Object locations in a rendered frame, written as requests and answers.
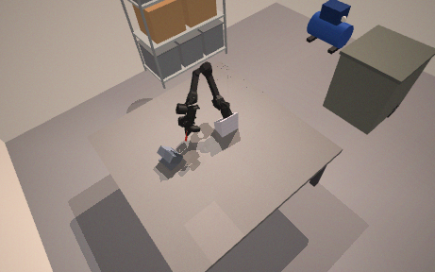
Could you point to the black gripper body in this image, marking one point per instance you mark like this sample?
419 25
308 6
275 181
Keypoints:
192 127

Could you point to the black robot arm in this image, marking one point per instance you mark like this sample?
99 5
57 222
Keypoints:
218 101

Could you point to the grey sloped panel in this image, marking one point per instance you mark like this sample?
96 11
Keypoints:
169 157

